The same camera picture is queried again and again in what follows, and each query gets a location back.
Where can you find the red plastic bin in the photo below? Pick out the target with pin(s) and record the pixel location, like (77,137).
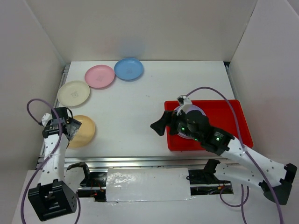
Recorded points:
(221,116)

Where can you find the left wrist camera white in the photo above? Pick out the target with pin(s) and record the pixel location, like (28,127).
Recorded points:
(45,119)

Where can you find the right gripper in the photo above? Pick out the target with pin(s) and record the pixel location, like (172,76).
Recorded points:
(168,118)

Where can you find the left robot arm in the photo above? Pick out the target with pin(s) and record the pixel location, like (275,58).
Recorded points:
(56,192)

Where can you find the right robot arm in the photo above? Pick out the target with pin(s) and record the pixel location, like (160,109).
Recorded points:
(273,179)

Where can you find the white foam block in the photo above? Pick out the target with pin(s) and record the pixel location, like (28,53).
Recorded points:
(147,184)

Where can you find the yellow plate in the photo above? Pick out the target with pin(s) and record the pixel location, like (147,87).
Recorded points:
(84,134)

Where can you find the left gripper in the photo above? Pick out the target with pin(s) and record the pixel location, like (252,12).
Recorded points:
(75,125)

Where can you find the pink plate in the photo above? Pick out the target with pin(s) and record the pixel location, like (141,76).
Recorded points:
(99,76)

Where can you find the cream white plate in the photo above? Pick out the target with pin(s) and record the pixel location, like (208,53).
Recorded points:
(73,93)

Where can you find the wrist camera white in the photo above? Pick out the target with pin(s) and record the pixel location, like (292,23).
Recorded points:
(184,101)
(45,119)

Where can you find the purple plate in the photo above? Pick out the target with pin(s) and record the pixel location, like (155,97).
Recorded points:
(196,108)

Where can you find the far blue plate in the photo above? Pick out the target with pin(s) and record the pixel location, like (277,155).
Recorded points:
(128,69)

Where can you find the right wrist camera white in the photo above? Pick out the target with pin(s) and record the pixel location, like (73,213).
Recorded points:
(184,101)

